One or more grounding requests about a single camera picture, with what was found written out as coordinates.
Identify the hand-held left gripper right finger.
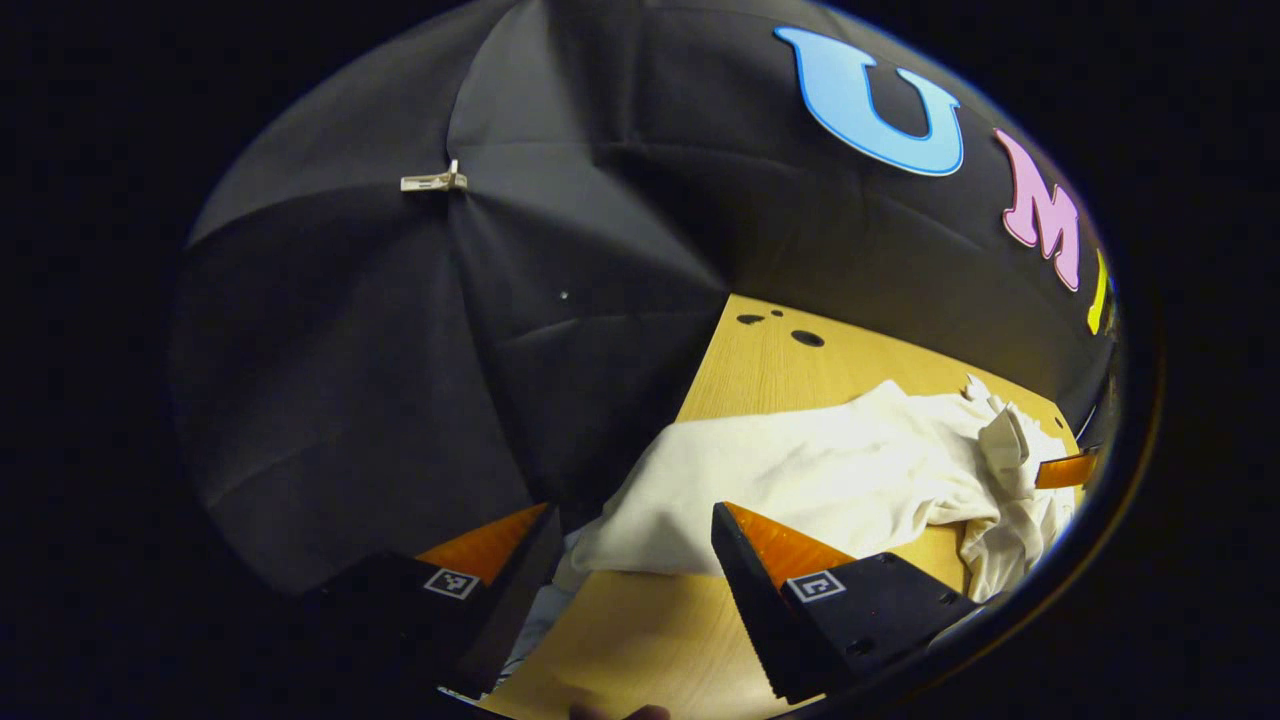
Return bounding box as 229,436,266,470
712,503,983,703

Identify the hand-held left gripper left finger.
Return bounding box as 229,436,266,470
310,503,566,701

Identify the white garment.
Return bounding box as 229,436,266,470
500,375,1079,686

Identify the black backdrop cloth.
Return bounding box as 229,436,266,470
165,0,1116,601

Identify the white cloth clip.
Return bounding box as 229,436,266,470
400,160,469,193

